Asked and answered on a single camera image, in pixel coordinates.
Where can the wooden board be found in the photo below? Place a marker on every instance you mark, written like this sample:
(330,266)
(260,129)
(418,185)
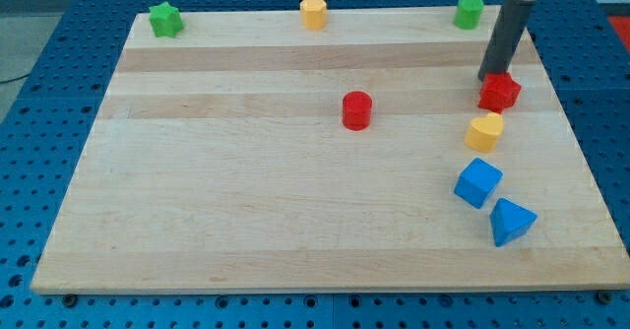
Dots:
(218,164)

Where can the blue triangle block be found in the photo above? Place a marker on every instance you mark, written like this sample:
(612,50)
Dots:
(509,221)

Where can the red cylinder block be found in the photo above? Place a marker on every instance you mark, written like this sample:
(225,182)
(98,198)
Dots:
(356,110)

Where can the yellow octagon block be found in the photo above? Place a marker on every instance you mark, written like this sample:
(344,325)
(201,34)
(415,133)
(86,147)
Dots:
(313,14)

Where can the blue cube block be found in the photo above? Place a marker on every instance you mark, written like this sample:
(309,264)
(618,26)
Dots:
(477,182)

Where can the yellow heart block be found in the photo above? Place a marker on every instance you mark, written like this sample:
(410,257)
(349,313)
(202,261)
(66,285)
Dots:
(484,132)

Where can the red star block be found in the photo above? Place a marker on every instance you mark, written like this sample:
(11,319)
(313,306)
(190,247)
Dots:
(498,92)

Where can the green star block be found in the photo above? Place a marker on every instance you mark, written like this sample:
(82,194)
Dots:
(165,20)

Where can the green cylinder block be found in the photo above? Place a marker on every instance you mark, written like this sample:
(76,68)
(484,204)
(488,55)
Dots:
(468,14)

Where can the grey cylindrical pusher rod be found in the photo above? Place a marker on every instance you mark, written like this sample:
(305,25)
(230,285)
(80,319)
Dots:
(507,32)

